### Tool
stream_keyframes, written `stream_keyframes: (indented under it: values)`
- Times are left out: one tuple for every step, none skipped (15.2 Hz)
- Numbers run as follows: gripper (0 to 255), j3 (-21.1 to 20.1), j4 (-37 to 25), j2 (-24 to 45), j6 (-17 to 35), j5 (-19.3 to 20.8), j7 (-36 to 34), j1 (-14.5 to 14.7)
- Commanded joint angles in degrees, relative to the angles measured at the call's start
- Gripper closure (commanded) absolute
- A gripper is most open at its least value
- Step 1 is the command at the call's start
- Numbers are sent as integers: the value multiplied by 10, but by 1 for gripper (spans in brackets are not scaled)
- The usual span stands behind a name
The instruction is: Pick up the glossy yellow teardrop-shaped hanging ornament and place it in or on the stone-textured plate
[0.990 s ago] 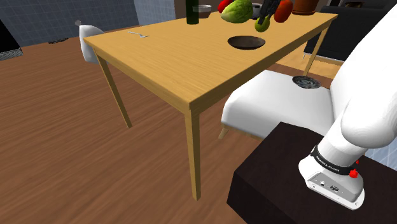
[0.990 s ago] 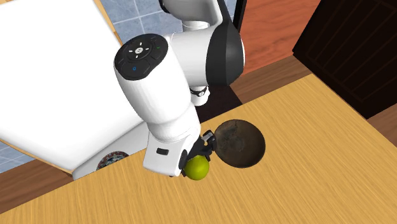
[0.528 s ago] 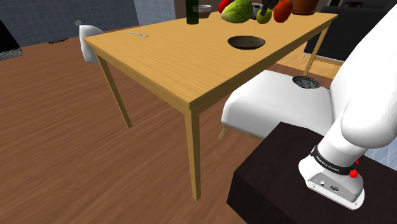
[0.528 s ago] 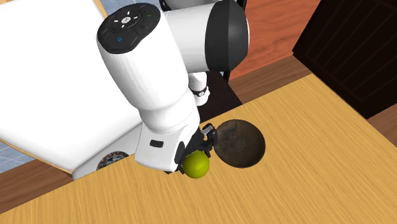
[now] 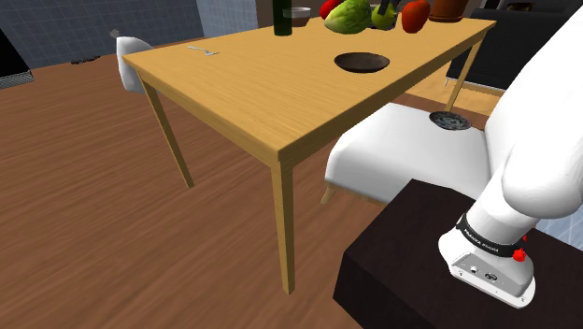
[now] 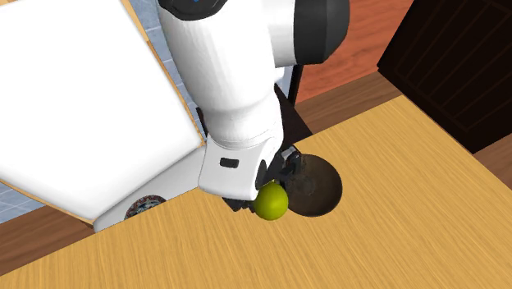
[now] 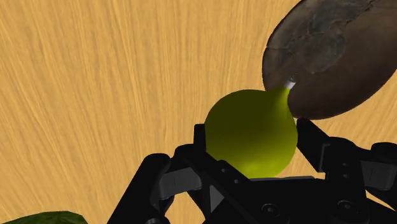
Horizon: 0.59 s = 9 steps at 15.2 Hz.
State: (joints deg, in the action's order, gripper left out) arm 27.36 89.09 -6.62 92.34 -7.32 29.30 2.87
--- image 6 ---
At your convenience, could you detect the dark wooden cabinet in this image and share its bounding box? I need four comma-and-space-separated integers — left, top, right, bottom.
377, 0, 512, 155

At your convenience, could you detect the white furniture with wooden edge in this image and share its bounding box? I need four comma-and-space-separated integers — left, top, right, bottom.
0, 0, 209, 234

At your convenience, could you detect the patterned round plate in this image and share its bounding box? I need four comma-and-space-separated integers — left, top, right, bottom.
124, 195, 167, 221

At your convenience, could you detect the dark brown bowl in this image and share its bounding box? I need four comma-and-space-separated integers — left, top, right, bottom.
281, 154, 344, 218

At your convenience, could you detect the green apple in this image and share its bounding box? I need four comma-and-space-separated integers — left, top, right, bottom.
251, 180, 290, 222

